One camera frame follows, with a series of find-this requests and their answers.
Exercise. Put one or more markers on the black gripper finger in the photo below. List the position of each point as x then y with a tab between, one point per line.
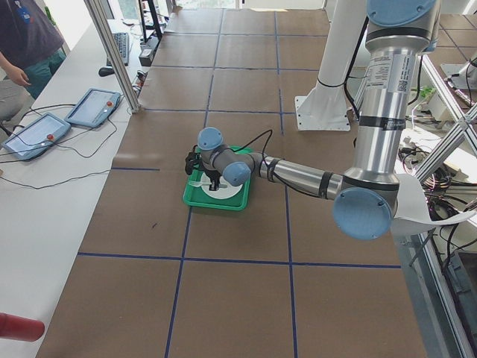
213	185

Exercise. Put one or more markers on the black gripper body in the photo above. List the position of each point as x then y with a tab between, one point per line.
214	177

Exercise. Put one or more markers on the translucent white plastic fork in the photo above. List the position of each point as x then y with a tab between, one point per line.
200	183

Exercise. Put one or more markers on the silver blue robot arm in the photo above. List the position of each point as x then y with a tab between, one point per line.
369	199

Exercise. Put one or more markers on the white round plate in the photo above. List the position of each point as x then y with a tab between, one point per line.
225	190

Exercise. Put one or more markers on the green plastic tray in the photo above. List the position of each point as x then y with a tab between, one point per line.
196	197

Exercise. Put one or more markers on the far blue teach pendant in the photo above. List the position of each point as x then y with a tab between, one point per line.
94	108

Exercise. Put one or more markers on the blue teach pendant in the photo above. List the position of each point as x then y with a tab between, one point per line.
37	137
94	108

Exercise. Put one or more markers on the black computer mouse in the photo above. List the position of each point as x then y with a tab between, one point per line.
106	71

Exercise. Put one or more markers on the black keyboard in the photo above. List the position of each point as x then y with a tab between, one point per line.
122	41

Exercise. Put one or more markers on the near blue teach pendant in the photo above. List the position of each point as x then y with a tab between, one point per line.
37	137

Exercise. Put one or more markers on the person in dark shirt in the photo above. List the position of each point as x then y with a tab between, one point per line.
31	47

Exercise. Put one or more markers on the red cylinder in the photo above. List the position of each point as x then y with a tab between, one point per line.
19	328

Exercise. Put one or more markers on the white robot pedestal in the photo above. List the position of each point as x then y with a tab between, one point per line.
325	108

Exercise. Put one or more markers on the aluminium frame post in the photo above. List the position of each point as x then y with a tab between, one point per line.
101	24

